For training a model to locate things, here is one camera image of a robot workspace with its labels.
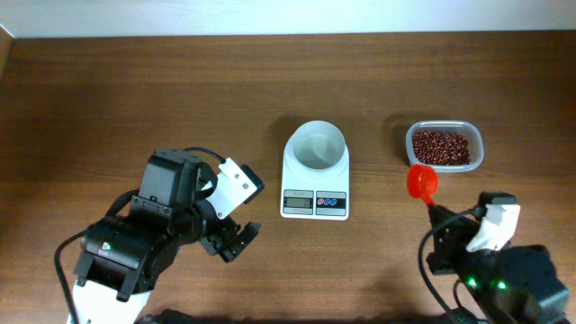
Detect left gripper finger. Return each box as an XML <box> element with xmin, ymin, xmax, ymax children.
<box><xmin>232</xmin><ymin>222</ymin><xmax>261</xmax><ymax>254</ymax></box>
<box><xmin>217</xmin><ymin>239</ymin><xmax>241</xmax><ymax>263</ymax></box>

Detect orange measuring scoop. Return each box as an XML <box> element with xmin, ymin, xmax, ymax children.
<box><xmin>407</xmin><ymin>165</ymin><xmax>438</xmax><ymax>206</ymax></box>

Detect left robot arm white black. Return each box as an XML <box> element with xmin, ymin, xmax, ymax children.
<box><xmin>54</xmin><ymin>147</ymin><xmax>265</xmax><ymax>323</ymax></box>

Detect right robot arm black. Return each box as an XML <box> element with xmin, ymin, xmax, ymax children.
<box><xmin>418</xmin><ymin>198</ymin><xmax>570</xmax><ymax>323</ymax></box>

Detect white digital kitchen scale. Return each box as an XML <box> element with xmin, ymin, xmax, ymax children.
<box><xmin>280</xmin><ymin>139</ymin><xmax>350</xmax><ymax>221</ymax></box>

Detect red beans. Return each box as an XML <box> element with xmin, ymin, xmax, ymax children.
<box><xmin>411</xmin><ymin>130</ymin><xmax>471</xmax><ymax>166</ymax></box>

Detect clear plastic container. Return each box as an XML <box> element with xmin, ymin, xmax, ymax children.
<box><xmin>405</xmin><ymin>121</ymin><xmax>484</xmax><ymax>173</ymax></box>

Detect white round bowl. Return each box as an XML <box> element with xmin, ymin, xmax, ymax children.
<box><xmin>290</xmin><ymin>121</ymin><xmax>346</xmax><ymax>170</ymax></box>

